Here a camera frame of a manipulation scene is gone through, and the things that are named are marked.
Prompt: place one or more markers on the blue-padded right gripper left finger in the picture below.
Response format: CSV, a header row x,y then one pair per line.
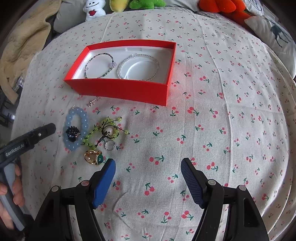
x,y
53,219

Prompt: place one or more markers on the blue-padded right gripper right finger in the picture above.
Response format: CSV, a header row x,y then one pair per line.
x,y
244,221

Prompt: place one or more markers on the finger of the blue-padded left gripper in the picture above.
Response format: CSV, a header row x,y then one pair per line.
x,y
34,136

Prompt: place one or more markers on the small gold stud earring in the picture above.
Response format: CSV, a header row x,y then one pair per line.
x,y
92,102

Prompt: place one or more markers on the person's left hand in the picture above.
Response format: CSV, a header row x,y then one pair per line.
x,y
15,186

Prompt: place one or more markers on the beige quilted blanket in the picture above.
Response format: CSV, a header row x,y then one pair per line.
x,y
26,40

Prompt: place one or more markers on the cherry print bed sheet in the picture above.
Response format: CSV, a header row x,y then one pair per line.
x,y
231,111

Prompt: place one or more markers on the red cardboard box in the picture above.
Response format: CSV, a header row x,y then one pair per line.
x,y
137,70

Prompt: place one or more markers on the white bunny plush toy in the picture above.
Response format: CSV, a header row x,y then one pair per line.
x,y
94,9

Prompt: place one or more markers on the yellow green carrot plush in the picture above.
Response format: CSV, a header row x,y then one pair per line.
x,y
118,5

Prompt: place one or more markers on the white deer print pillow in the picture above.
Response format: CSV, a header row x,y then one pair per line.
x,y
277,38

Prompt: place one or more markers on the green tree plush toy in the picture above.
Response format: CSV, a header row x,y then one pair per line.
x,y
146,4

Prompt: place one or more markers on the orange pumpkin plush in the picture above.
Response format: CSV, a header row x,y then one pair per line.
x,y
231,9

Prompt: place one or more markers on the grey patterned pillow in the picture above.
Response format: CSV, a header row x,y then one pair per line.
x,y
254,7

